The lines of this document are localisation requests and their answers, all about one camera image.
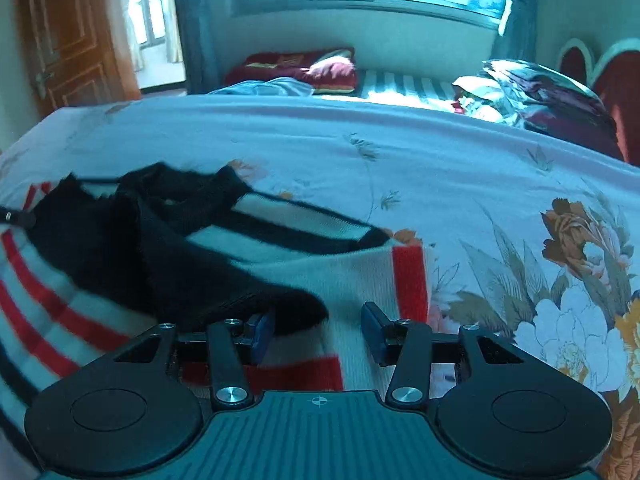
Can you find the red folded blanket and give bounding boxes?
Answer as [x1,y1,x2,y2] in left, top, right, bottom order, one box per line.
[224,47,359,95]

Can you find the striped knit sweater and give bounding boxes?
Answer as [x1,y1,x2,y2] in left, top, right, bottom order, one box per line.
[0,162,436,463]

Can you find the light blue cloth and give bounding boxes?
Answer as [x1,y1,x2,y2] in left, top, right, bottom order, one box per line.
[444,0,507,13]

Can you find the grey-blue cloth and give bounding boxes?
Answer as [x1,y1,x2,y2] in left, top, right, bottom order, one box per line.
[206,77,317,97]

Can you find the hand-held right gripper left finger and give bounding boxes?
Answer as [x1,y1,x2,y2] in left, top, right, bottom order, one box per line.
[114,310,276,409]

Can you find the brown wooden door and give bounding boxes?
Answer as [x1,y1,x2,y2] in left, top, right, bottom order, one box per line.
[15,0,142,118]

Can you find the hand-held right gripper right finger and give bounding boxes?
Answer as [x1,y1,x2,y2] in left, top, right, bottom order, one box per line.
[361,301,526,407]

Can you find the stack of floral pillows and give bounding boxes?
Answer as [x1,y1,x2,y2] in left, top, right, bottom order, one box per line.
[451,58,623,162]

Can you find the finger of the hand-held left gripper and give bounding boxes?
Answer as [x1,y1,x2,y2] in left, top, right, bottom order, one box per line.
[0,206,37,227]

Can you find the teal curtain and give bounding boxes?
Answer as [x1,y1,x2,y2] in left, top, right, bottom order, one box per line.
[169,0,223,97]
[492,0,548,63]

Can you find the white sheer curtain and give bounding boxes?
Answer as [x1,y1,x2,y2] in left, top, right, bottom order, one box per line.
[126,0,185,73]

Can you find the bed with floral sheet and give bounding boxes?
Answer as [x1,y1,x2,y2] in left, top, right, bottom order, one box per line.
[0,91,640,480]

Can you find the striped mattress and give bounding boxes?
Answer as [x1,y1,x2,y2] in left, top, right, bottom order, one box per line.
[356,70,468,108]

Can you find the red and white headboard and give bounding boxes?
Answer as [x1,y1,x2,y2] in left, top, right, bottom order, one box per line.
[556,36,640,167]

